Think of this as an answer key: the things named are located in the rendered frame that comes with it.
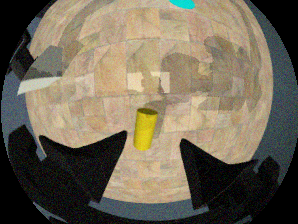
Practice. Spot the yellow cylinder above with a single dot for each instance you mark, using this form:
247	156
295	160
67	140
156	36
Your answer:
144	128

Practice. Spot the cyan circle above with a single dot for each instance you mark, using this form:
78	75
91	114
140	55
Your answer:
183	3

